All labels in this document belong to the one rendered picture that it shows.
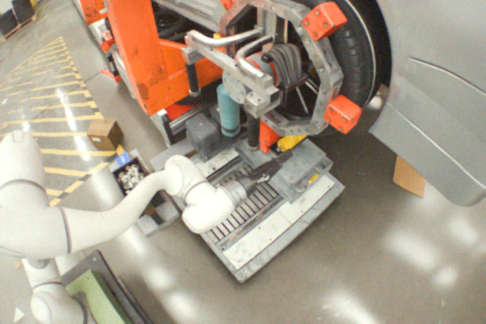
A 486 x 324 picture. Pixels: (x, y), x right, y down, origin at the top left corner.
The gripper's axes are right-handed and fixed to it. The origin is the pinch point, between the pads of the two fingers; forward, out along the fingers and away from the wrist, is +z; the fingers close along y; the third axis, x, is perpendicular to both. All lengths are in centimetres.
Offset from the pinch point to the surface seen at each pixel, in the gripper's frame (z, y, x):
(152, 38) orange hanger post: -15, -25, 66
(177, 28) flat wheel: 34, -115, 98
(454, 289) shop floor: 53, 50, -140
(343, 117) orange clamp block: 9.1, 25.8, 8.6
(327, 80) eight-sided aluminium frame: 8.7, 25.8, 20.5
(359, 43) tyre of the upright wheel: 21.5, 33.1, 26.5
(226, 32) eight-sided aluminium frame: 9, -11, 52
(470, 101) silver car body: 24, 62, 3
